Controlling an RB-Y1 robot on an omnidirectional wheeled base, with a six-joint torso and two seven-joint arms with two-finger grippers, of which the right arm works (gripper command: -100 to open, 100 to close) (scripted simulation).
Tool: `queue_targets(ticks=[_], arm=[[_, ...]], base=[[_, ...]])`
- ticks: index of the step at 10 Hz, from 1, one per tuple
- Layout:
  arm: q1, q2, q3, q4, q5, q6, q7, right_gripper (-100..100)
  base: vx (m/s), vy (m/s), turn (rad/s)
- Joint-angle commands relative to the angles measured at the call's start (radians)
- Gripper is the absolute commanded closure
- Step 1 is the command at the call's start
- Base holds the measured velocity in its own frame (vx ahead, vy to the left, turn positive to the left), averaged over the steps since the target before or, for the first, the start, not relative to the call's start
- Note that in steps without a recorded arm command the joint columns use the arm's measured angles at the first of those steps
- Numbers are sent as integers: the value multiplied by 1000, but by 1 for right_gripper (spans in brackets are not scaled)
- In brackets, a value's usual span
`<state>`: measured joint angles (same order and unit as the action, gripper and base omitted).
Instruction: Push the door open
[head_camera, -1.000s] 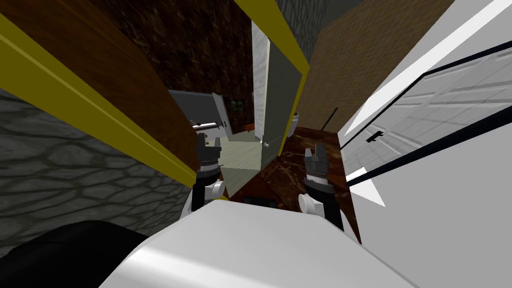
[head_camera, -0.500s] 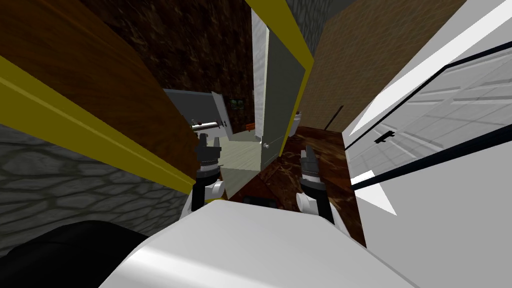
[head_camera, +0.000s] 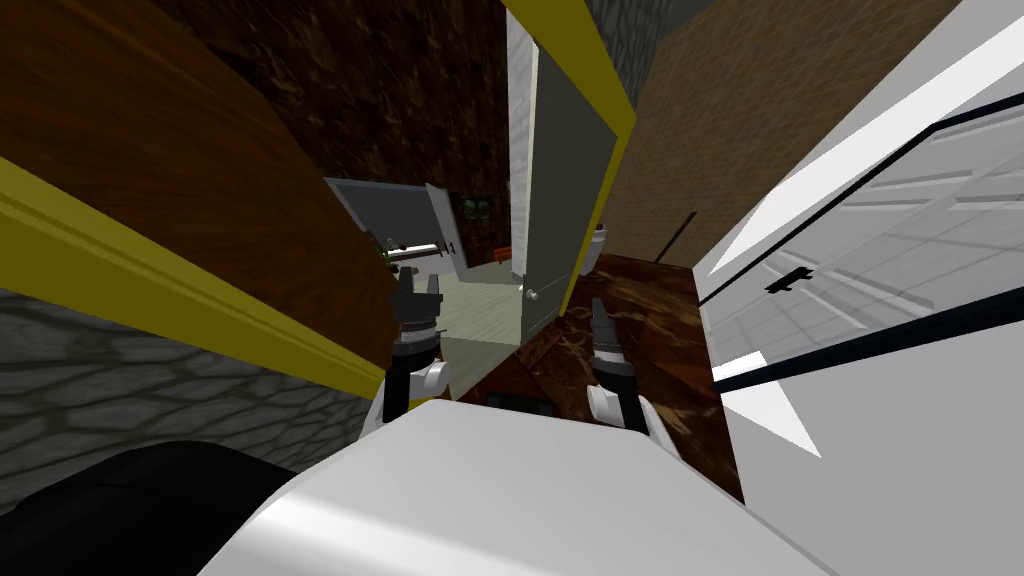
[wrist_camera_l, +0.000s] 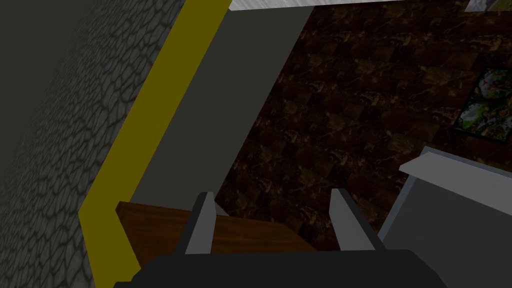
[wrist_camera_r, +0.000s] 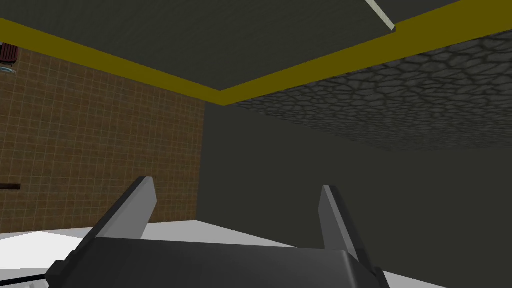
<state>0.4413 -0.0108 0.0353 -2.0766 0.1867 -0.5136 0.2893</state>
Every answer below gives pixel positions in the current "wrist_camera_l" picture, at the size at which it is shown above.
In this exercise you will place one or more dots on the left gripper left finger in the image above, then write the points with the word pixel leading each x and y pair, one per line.
pixel 203 228

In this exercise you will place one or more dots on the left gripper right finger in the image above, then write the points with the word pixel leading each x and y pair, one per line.
pixel 348 224

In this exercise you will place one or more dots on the grey cabinet with pale top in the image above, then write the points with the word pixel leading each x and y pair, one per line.
pixel 452 224

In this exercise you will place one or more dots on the colourful framed wall picture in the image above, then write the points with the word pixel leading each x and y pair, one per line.
pixel 488 106

